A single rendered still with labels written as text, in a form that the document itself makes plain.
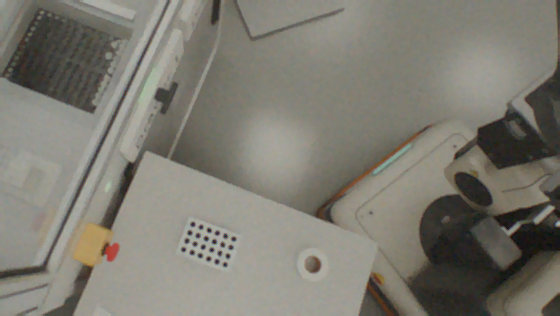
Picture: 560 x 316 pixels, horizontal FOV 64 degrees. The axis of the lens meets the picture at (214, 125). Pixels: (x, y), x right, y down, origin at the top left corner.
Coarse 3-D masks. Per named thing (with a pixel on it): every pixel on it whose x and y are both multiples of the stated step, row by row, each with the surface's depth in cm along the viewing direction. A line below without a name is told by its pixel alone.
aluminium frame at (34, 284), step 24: (168, 24) 89; (144, 72) 86; (120, 120) 83; (96, 168) 81; (72, 216) 78; (72, 240) 80; (48, 264) 76; (0, 288) 57; (24, 288) 65; (48, 288) 77; (0, 312) 60; (24, 312) 71
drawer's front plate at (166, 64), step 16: (176, 32) 95; (176, 48) 97; (160, 64) 93; (176, 64) 104; (160, 80) 93; (144, 96) 91; (144, 112) 90; (128, 128) 89; (144, 128) 96; (128, 144) 88; (128, 160) 97
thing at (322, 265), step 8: (304, 248) 100; (312, 248) 97; (296, 256) 99; (304, 256) 97; (312, 256) 100; (320, 256) 97; (296, 264) 97; (304, 264) 96; (320, 264) 97; (328, 264) 96; (296, 272) 99; (304, 272) 96; (312, 272) 97; (320, 272) 96; (312, 280) 95
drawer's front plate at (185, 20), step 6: (192, 0) 97; (198, 0) 100; (204, 0) 108; (186, 6) 97; (192, 6) 97; (198, 6) 103; (186, 12) 96; (192, 12) 99; (180, 18) 96; (186, 18) 96; (192, 18) 101; (180, 24) 99; (186, 24) 98; (180, 30) 102; (186, 30) 101; (192, 30) 106; (186, 36) 104
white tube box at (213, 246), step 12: (192, 228) 97; (204, 228) 98; (216, 228) 98; (180, 240) 97; (192, 240) 97; (204, 240) 100; (216, 240) 100; (228, 240) 97; (180, 252) 96; (192, 252) 100; (204, 252) 96; (216, 252) 96; (228, 252) 96; (204, 264) 96; (216, 264) 99; (228, 264) 96
